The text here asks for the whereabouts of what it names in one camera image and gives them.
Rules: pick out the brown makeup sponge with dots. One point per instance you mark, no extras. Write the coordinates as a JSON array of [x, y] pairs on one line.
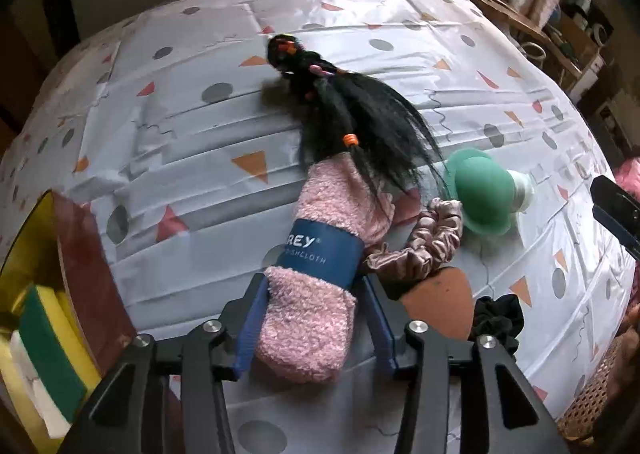
[[444, 301]]

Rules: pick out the wooden side shelf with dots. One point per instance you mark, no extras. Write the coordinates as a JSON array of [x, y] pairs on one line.
[[503, 15]]

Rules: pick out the black scrunchie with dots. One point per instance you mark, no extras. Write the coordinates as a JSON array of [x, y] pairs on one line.
[[502, 318]]

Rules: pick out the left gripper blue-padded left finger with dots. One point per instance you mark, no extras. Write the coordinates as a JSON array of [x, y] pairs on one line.
[[249, 317]]

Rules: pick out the black hair braid extension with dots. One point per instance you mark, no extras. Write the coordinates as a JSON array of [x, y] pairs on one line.
[[350, 113]]

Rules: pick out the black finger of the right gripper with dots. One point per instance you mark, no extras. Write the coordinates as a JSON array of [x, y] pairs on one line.
[[618, 212]]

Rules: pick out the gold metal tin box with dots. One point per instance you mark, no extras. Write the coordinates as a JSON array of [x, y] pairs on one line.
[[59, 246]]

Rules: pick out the pink satin scrunchie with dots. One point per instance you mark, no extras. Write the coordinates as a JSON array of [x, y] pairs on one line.
[[432, 242]]

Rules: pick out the yellow green scrub sponge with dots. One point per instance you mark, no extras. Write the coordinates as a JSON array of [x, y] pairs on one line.
[[54, 345]]

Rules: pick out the pink fluffy dishcloth blue band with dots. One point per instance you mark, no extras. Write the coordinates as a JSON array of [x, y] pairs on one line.
[[308, 325]]

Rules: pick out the person's right hand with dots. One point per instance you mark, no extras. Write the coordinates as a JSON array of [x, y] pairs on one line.
[[626, 365]]

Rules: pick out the white foam block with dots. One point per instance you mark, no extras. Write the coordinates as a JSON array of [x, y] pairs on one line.
[[56, 424]]

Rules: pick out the green silicone travel bottle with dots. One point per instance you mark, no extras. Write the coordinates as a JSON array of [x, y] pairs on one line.
[[489, 193]]

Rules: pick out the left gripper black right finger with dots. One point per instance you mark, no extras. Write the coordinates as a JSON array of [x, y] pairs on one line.
[[386, 320]]

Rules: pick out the patterned white tablecloth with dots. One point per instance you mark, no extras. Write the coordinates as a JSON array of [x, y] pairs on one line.
[[181, 139]]

